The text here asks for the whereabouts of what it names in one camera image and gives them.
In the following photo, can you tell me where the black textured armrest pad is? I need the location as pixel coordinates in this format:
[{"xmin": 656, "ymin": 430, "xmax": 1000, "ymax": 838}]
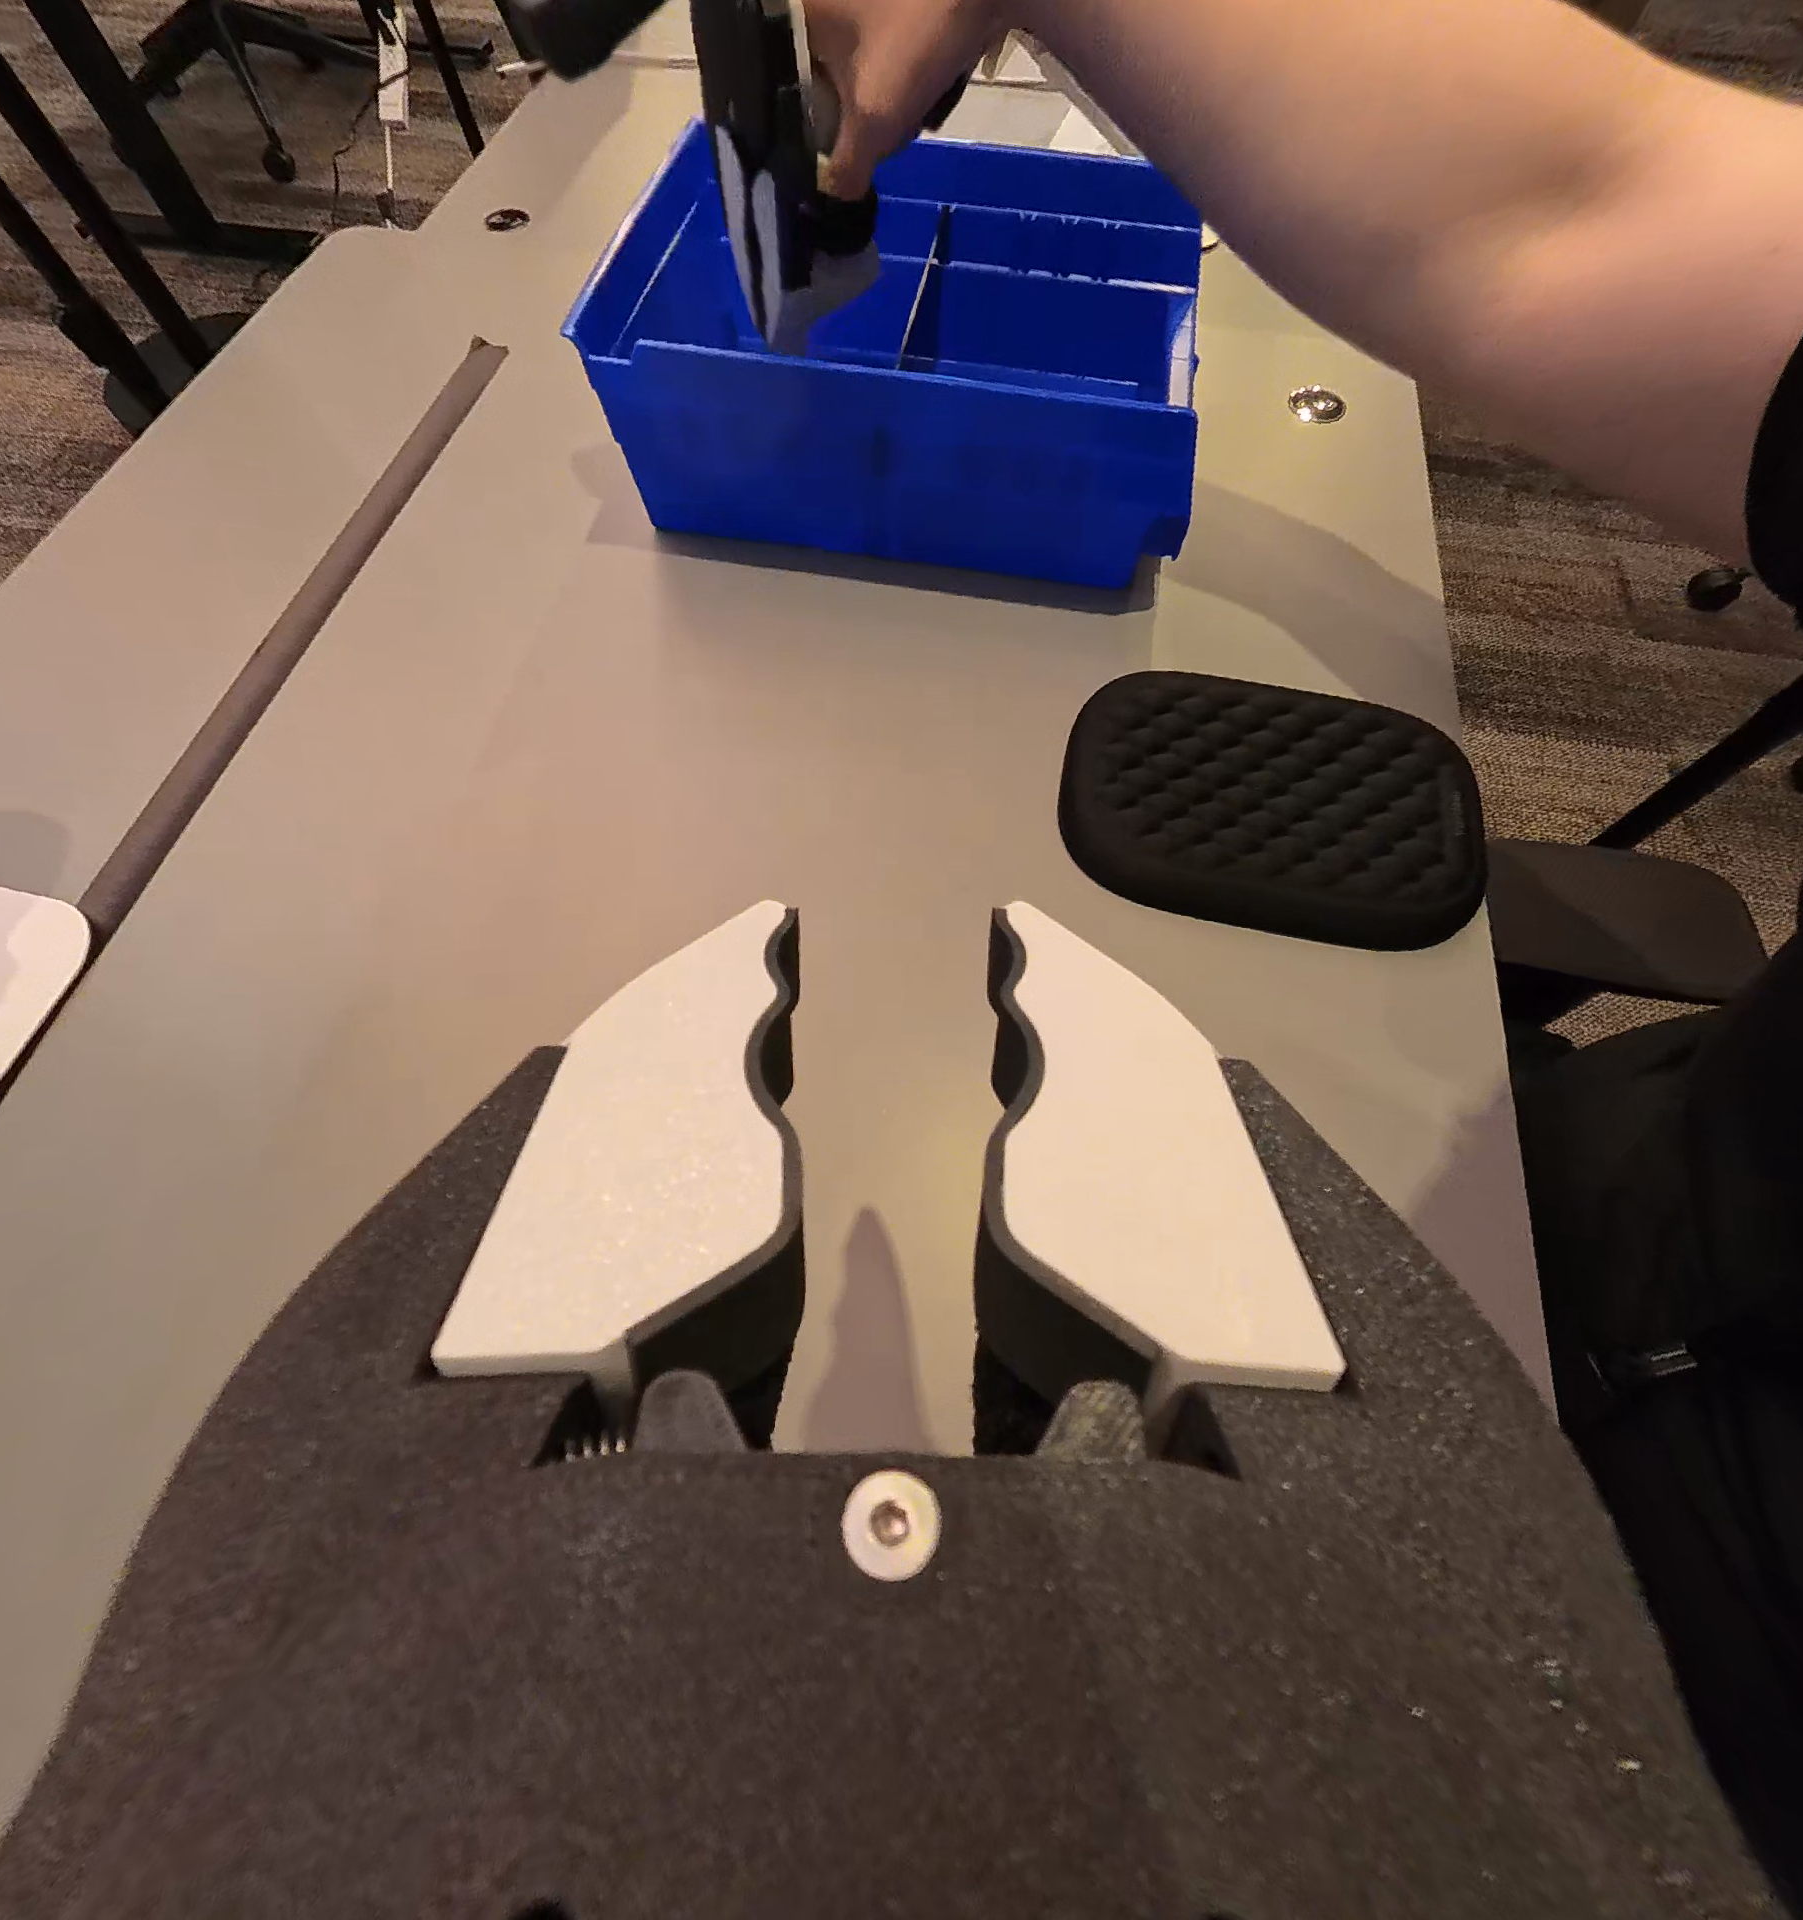
[{"xmin": 1057, "ymin": 670, "xmax": 1489, "ymax": 956}]

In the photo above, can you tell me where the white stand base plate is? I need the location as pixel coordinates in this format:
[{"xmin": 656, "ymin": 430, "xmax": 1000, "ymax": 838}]
[{"xmin": 0, "ymin": 876, "xmax": 93, "ymax": 1164}]

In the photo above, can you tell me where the person's black shirt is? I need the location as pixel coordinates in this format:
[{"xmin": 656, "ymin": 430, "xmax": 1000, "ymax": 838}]
[{"xmin": 1508, "ymin": 247, "xmax": 1803, "ymax": 1920}]

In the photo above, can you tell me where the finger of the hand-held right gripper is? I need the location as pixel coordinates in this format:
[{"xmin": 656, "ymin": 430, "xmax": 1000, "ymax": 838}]
[
  {"xmin": 805, "ymin": 240, "xmax": 891, "ymax": 338},
  {"xmin": 708, "ymin": 128, "xmax": 822, "ymax": 360}
]

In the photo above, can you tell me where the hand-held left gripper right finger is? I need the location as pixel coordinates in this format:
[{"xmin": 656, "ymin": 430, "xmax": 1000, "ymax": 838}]
[{"xmin": 977, "ymin": 902, "xmax": 1351, "ymax": 1419}]

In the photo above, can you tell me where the person's right hand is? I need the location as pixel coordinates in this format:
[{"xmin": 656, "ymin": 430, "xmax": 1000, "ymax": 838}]
[{"xmin": 800, "ymin": 0, "xmax": 1030, "ymax": 203}]

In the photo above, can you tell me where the black metal desk frame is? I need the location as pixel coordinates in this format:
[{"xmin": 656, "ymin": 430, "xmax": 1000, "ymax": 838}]
[{"xmin": 0, "ymin": 0, "xmax": 322, "ymax": 441}]

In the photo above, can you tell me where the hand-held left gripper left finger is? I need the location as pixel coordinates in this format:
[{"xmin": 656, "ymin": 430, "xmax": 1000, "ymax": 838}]
[{"xmin": 431, "ymin": 900, "xmax": 809, "ymax": 1405}]

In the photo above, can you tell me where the grey desk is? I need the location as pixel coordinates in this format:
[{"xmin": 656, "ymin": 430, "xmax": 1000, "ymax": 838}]
[{"xmin": 0, "ymin": 7, "xmax": 1556, "ymax": 1908}]

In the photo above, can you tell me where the blue divided plastic bin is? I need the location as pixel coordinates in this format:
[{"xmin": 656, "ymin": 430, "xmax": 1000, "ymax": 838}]
[{"xmin": 560, "ymin": 116, "xmax": 1207, "ymax": 565}]

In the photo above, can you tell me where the person's right forearm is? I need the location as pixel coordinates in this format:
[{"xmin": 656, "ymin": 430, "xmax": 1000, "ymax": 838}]
[{"xmin": 991, "ymin": 0, "xmax": 1803, "ymax": 580}]

